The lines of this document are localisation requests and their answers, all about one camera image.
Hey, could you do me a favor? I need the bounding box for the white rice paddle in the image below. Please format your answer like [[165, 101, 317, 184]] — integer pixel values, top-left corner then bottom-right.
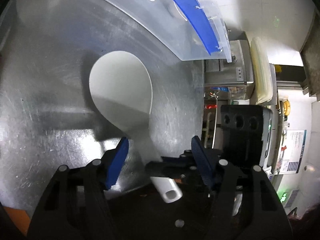
[[88, 50, 183, 204]]

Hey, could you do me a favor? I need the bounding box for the yellow bottle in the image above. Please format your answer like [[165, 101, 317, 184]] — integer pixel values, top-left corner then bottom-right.
[[283, 100, 291, 116]]

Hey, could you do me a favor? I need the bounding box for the clear plastic storage bin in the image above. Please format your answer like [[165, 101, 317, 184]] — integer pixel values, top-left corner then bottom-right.
[[105, 0, 232, 62]]

